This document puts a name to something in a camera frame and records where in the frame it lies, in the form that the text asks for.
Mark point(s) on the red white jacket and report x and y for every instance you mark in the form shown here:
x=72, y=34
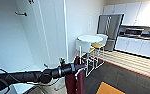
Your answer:
x=71, y=85

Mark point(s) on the white wardrobe door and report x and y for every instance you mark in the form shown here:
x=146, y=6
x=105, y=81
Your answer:
x=54, y=30

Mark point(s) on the yellow chair white legs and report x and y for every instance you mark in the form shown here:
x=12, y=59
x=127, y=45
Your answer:
x=97, y=45

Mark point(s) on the white round object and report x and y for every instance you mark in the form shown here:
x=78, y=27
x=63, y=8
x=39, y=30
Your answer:
x=90, y=38

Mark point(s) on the pale chair seat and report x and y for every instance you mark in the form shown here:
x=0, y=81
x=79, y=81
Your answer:
x=102, y=37

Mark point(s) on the steel fridge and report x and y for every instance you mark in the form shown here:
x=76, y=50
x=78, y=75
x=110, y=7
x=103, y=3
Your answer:
x=110, y=30

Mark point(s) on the white base kitchen cabinets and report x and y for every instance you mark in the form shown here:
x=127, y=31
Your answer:
x=137, y=45

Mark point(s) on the black microwave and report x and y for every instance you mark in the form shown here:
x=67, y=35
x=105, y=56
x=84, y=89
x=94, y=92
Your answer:
x=133, y=32

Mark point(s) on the white wardrobe body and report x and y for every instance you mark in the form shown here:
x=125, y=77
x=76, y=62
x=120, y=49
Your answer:
x=7, y=40

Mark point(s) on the black hook rod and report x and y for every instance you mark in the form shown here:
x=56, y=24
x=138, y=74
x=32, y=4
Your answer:
x=21, y=14

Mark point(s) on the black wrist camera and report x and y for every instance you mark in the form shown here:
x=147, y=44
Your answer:
x=62, y=62

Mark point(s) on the white wall kitchen cabinets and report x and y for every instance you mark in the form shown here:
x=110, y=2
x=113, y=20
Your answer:
x=134, y=13

